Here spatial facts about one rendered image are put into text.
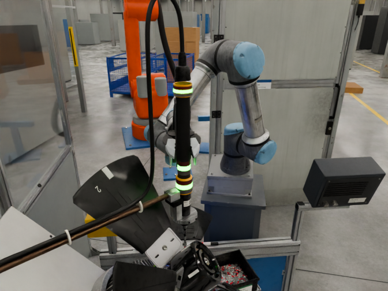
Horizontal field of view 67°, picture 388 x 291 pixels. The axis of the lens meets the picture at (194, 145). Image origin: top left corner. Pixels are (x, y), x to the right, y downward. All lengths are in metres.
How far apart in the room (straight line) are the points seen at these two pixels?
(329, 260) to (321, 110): 1.29
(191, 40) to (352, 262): 6.99
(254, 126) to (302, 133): 1.76
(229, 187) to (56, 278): 0.88
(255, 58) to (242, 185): 0.63
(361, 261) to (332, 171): 1.65
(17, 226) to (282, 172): 2.54
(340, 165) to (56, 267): 1.08
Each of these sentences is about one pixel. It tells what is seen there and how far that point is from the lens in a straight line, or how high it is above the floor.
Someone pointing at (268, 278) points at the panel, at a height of 0.63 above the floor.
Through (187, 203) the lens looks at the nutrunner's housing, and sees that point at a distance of 0.78.
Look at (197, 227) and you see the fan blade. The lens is 0.98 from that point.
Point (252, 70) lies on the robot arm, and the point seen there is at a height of 1.63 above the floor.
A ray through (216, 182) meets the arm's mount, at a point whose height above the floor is 1.07.
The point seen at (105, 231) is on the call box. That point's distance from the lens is 1.27.
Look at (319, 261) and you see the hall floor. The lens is 2.73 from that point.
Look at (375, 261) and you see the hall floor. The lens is 2.93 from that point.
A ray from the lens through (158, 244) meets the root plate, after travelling 0.80.
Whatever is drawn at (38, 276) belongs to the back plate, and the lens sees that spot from 0.81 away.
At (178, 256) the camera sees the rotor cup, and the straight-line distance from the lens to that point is 0.80.
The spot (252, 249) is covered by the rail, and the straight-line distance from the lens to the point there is 1.43.
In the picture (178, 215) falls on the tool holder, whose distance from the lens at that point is 0.79.
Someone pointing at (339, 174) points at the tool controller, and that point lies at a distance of 1.30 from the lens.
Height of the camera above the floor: 1.79
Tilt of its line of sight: 23 degrees down
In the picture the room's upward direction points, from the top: straight up
